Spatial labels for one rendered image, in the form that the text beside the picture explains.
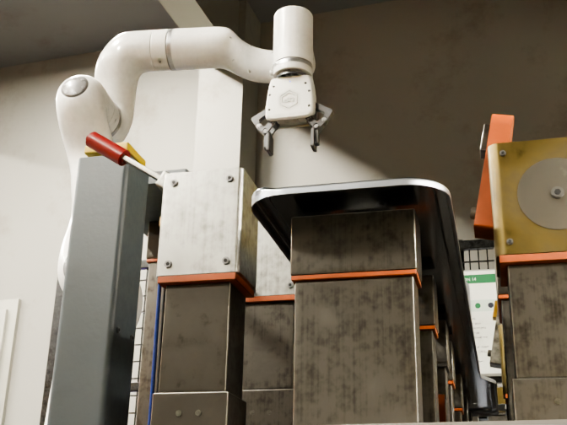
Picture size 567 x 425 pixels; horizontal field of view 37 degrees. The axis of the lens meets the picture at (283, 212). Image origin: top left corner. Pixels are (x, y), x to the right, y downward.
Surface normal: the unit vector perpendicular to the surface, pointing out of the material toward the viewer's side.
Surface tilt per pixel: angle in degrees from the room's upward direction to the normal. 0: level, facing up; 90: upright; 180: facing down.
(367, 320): 90
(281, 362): 90
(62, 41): 180
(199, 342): 90
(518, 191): 90
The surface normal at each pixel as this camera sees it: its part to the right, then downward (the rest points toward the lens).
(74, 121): -0.06, 0.28
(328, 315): -0.24, -0.37
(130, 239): 0.97, -0.07
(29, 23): -0.02, 0.93
